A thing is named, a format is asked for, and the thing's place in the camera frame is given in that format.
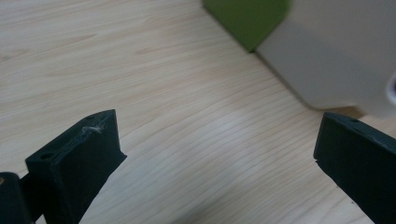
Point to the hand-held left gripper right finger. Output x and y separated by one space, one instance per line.
358 158

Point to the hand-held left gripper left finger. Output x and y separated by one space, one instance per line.
76 163

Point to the grey box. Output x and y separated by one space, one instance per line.
336 53

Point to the green box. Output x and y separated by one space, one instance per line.
247 20

